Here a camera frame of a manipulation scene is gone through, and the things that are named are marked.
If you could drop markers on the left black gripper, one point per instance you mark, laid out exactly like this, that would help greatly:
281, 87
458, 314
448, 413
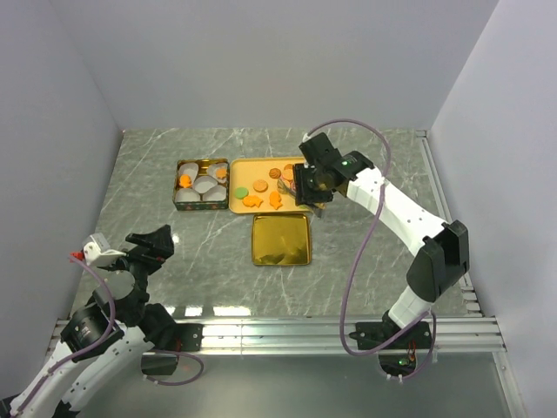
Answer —
152, 248

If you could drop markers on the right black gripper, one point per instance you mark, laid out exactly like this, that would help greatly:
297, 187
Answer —
300, 172

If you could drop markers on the orange fish cookie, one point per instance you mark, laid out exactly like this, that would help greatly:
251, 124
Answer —
275, 200
184, 181
252, 201

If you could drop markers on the orange flower cookie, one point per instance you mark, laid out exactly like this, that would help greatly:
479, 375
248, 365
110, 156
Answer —
221, 173

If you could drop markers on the metal tongs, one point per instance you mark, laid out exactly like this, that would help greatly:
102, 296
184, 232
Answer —
285, 187

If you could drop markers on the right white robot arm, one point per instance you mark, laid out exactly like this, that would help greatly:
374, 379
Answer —
440, 249

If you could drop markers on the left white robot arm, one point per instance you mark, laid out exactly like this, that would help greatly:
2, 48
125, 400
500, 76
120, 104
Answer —
116, 326

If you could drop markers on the brown round cookie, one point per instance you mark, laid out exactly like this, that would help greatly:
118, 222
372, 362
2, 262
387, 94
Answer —
260, 185

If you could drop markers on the yellow serving tray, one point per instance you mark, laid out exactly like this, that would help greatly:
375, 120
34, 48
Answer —
245, 171

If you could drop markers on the green square cookie tin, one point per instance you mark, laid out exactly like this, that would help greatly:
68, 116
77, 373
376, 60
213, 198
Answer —
207, 192

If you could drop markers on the gold tin lid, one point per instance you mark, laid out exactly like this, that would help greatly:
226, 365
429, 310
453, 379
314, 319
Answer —
281, 239

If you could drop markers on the green round cookie left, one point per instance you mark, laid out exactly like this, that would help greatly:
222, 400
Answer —
241, 192

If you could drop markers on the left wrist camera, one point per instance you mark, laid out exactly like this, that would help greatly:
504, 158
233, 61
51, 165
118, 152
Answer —
97, 252

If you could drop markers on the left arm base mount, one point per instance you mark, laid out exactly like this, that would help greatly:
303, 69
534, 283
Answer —
186, 337

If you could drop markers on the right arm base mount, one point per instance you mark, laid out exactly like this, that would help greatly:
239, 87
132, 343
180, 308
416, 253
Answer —
406, 355

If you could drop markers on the aluminium rail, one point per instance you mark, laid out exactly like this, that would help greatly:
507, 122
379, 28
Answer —
320, 335

